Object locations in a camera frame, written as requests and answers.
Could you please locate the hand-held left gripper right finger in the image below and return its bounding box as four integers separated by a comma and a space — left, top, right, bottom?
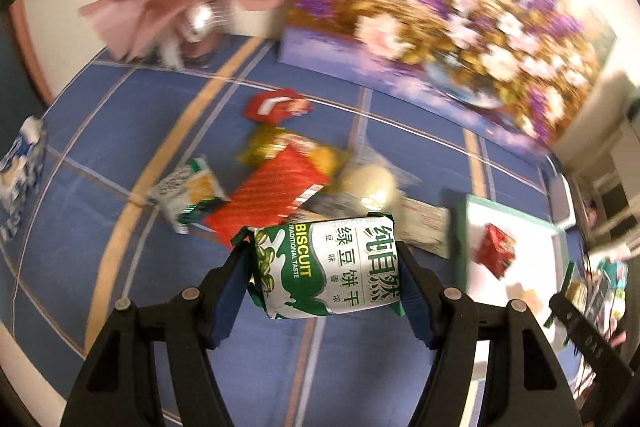
397, 242, 583, 427

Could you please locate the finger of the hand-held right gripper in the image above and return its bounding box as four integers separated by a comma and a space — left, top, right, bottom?
548, 292, 633, 408

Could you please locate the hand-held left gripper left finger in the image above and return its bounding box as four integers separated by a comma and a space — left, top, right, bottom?
60, 227, 256, 427

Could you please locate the green white biscuit packet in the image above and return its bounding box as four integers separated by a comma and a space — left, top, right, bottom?
247, 211, 406, 320

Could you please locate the white tray with green rim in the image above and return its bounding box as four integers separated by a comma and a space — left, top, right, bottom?
452, 194, 571, 368

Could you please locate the yellow bread packet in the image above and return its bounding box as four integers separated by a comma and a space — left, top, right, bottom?
236, 127, 351, 180

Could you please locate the pale wrapped snack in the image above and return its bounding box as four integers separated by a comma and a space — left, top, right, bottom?
505, 282, 546, 313

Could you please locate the beige flat packet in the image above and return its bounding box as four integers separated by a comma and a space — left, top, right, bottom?
400, 197, 453, 258

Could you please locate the small red snack packet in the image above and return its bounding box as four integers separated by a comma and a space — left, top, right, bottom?
474, 224, 517, 280

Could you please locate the red striped snack packet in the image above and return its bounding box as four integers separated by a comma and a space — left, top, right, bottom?
202, 144, 331, 250

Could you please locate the small green cracker packet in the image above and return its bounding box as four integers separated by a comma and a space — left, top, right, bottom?
148, 157, 231, 235

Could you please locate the clear wrapped pale bun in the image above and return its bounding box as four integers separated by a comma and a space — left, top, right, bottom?
330, 147, 423, 212

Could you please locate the white plastic box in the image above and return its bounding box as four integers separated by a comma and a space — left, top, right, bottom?
547, 152, 576, 228

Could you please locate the white shelf unit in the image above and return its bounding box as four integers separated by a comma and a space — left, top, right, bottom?
570, 72, 640, 253

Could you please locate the red white-striped snack packet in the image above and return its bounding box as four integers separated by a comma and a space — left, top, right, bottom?
243, 89, 313, 125

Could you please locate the blue plaid tablecloth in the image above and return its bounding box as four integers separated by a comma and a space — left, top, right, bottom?
0, 34, 591, 427

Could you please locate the blue white tissue pack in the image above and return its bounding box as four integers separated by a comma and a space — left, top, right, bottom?
0, 117, 48, 238

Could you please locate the flower painting canvas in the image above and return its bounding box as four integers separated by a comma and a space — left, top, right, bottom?
280, 0, 618, 158

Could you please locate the pink wooden frame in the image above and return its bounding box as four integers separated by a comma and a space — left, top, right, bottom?
7, 0, 53, 105

